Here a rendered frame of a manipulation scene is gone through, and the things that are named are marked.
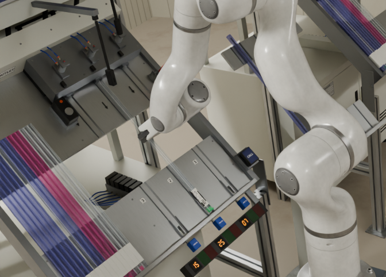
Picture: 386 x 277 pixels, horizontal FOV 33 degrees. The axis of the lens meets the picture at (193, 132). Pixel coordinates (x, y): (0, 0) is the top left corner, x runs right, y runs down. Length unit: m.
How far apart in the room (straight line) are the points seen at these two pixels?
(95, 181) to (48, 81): 0.62
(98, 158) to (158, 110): 0.94
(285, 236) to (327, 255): 1.41
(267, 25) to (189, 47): 0.25
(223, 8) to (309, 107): 0.28
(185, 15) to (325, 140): 0.42
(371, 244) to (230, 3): 1.75
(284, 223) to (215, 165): 1.08
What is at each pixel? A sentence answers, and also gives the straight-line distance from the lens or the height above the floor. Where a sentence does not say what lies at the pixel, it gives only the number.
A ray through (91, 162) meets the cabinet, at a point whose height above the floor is 0.62.
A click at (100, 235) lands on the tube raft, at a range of 1.75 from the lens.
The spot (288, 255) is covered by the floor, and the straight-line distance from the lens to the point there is 2.83.
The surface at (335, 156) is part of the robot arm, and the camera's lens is 1.37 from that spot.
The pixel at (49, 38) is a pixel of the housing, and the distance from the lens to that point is 1.94.
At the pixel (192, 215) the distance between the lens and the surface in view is 1.87.
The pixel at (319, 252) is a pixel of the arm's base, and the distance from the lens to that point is 1.52.
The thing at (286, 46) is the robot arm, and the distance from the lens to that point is 1.34.
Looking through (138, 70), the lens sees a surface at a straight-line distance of 2.05.
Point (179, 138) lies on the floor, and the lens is 3.81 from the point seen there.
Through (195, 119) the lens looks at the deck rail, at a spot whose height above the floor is 0.89.
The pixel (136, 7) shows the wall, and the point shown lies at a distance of 5.81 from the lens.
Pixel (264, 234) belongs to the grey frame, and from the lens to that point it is 2.15.
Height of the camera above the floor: 1.82
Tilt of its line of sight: 28 degrees down
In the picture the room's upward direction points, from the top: 12 degrees counter-clockwise
